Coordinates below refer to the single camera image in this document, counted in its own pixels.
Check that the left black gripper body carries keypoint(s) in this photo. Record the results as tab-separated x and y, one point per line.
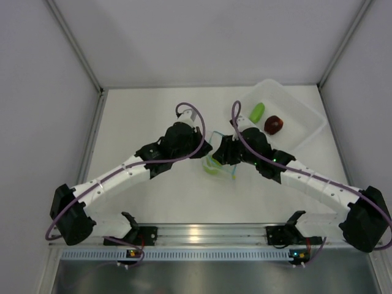
193	141

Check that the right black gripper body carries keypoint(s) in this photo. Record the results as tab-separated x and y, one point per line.
234	152

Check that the clear zip top bag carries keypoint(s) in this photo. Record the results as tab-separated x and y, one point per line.
214	138

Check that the green fake apple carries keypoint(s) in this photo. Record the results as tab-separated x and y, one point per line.
211	166

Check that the green fake food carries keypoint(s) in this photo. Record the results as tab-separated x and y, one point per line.
257	113

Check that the red fake apple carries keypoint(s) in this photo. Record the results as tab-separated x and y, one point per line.
273	125

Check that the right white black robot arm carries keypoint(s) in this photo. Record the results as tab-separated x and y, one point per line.
360	216

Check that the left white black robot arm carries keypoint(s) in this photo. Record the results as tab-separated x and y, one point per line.
75	210

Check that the clear plastic bin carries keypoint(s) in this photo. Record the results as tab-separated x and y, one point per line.
300	122

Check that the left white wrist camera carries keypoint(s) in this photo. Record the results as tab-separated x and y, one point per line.
187	117

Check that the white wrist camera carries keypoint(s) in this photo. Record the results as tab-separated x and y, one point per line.
187	117
242	123

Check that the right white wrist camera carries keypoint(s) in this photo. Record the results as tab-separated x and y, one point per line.
242	123

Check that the left aluminium frame post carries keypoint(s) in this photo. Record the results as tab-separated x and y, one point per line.
74	44

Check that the aluminium frame post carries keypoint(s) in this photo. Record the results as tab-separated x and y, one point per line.
354	24
74	44

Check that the aluminium mounting rail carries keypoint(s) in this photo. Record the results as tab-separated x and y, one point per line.
174	235

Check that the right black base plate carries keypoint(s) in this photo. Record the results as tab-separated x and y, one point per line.
284	235

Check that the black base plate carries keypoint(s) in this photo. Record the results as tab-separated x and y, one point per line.
284	235
146	235

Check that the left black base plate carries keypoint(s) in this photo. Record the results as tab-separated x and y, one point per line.
146	235

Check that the white slotted cable duct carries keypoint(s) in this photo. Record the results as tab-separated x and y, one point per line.
166	254

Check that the right aluminium frame post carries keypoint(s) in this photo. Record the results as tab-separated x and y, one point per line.
354	24

